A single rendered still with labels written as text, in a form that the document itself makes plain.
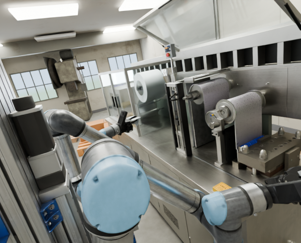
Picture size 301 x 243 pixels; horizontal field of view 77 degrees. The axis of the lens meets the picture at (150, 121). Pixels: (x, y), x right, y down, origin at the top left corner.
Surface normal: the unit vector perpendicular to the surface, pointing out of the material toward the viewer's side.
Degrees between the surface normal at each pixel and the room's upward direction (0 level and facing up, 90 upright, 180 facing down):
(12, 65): 90
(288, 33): 90
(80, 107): 90
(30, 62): 90
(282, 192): 75
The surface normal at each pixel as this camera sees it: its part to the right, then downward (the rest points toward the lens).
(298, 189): -0.84, 0.05
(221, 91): 0.45, 0.21
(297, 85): -0.88, 0.29
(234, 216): 0.17, 0.26
